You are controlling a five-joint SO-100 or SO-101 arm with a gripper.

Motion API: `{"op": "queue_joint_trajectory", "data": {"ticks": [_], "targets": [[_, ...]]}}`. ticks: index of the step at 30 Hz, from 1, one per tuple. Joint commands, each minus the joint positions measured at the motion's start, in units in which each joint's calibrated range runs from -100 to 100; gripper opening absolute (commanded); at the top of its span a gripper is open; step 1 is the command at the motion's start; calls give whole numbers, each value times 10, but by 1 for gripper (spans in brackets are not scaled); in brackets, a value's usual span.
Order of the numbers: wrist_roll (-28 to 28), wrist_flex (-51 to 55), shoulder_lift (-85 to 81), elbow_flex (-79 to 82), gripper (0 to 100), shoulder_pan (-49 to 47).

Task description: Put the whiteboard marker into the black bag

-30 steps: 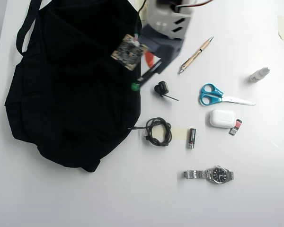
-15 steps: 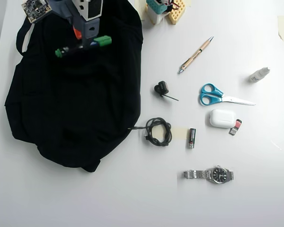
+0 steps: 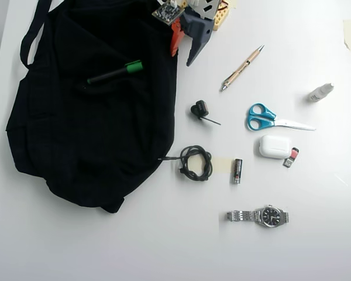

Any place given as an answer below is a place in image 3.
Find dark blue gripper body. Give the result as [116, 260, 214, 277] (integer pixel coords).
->
[179, 12, 215, 42]

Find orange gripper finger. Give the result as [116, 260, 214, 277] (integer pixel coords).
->
[169, 21, 186, 58]

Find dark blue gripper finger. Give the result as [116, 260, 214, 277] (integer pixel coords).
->
[185, 36, 209, 67]

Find green capped whiteboard marker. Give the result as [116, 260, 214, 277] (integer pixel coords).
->
[86, 59, 144, 86]

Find black fabric bag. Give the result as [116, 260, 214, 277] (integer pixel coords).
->
[5, 0, 178, 214]

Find beige ballpoint pen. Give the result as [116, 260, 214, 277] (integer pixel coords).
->
[221, 44, 265, 92]

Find small black clip with stick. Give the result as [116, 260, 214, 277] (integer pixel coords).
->
[188, 100, 222, 126]

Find beige masking tape strip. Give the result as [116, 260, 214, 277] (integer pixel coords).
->
[187, 157, 232, 173]

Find white earbuds case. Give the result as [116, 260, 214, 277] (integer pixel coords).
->
[257, 134, 294, 160]

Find black AA battery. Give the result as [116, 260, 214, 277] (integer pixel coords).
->
[231, 158, 243, 185]

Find small white dropper bottle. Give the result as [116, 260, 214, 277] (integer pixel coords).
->
[307, 83, 335, 103]

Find red and black flash drive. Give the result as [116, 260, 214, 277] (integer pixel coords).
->
[282, 147, 300, 169]

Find silver metal wristwatch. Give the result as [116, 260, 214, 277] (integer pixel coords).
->
[226, 204, 290, 228]

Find bare camera circuit board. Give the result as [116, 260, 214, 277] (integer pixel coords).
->
[151, 2, 186, 26]

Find blue handled scissors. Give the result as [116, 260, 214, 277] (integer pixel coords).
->
[245, 101, 316, 132]

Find coiled black cable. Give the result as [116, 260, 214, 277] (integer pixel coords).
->
[157, 145, 214, 181]

